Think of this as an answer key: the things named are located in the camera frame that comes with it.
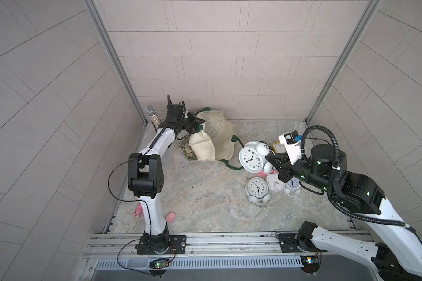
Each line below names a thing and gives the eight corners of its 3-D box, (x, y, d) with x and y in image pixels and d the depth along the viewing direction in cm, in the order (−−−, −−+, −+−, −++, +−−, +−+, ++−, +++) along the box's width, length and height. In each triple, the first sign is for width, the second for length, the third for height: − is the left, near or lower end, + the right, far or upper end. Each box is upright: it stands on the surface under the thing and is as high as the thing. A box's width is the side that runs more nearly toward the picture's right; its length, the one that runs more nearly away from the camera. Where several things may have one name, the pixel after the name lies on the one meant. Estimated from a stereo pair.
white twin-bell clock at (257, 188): (247, 206, 83) (248, 203, 79) (245, 181, 91) (246, 177, 88) (269, 206, 83) (271, 203, 79) (264, 181, 92) (266, 177, 88)
